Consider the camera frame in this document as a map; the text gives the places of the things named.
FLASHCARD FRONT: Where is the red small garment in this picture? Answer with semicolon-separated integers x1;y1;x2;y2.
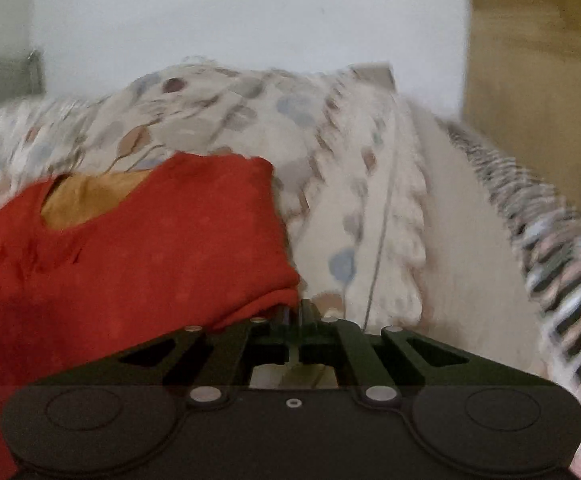
0;152;301;480

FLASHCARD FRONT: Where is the white bed sheet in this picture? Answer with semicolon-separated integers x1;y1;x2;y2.
403;100;551;378

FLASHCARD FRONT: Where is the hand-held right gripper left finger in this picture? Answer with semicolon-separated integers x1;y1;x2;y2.
65;302;294;407

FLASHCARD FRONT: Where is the wooden wardrobe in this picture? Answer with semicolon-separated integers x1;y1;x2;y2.
463;0;581;246

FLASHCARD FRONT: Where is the striped cloth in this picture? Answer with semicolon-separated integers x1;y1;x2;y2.
443;121;581;480

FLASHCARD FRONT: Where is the mustard yellow cloth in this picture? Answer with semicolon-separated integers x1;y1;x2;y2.
40;170;152;231

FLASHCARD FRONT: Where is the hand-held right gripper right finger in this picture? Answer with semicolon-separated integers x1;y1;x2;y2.
298;299;539;407

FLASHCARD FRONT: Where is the dotted patterned quilt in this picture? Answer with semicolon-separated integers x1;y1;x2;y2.
0;56;429;333

